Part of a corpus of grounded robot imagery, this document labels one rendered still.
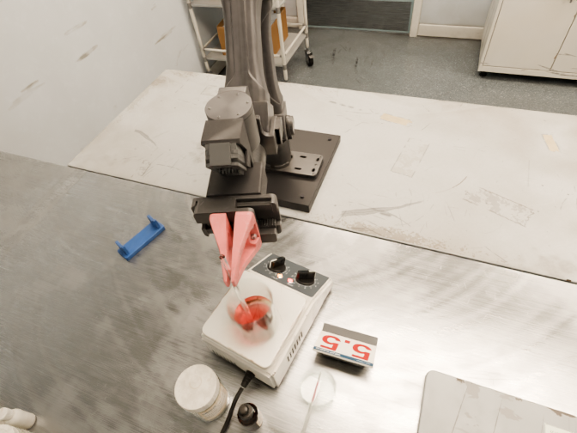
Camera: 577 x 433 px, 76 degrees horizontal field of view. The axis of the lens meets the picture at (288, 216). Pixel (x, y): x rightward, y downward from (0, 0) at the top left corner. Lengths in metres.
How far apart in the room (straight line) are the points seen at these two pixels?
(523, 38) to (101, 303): 2.68
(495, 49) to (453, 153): 2.01
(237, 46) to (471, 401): 0.59
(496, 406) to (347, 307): 0.25
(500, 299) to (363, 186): 0.34
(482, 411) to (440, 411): 0.06
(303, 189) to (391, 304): 0.30
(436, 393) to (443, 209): 0.36
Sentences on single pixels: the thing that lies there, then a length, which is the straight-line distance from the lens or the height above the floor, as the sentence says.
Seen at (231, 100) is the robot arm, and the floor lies 1.25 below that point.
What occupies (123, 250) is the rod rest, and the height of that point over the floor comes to 0.92.
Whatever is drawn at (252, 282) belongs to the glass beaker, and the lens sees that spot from 0.51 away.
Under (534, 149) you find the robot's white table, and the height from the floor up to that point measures 0.90.
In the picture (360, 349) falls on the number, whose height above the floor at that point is 0.92.
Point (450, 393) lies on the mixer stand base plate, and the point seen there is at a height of 0.91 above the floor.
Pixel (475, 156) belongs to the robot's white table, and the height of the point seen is 0.90.
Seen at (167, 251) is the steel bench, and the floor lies 0.90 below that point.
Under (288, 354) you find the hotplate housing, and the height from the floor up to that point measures 0.95.
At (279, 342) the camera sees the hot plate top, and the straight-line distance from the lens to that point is 0.55.
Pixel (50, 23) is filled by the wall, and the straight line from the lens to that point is 2.13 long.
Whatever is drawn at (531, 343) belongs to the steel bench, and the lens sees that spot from 0.71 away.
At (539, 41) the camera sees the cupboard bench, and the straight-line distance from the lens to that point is 2.91.
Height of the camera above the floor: 1.50
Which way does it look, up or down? 50 degrees down
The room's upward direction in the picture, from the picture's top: 9 degrees counter-clockwise
